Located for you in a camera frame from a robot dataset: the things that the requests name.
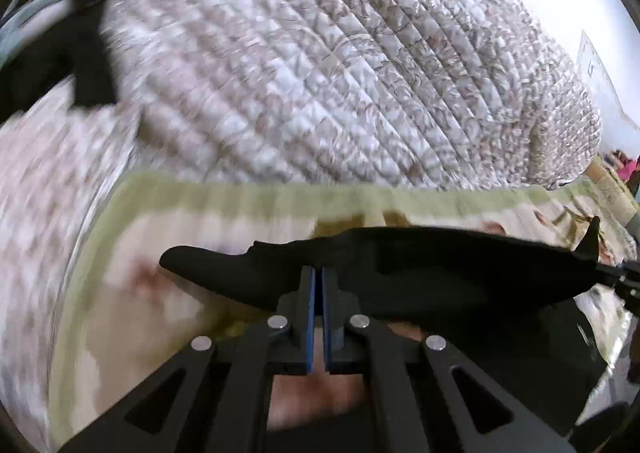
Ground floral green-bordered fleece blanket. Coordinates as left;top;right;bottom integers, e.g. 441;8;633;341
49;171;638;447

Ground dark clothes pile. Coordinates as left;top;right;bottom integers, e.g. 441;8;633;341
1;0;117;121

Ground black pants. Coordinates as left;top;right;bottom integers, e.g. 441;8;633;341
160;220;605;435

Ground white wall paper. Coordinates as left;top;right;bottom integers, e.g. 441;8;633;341
578;31;620;107

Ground quilted beige floral comforter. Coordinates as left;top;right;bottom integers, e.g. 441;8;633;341
1;0;602;452

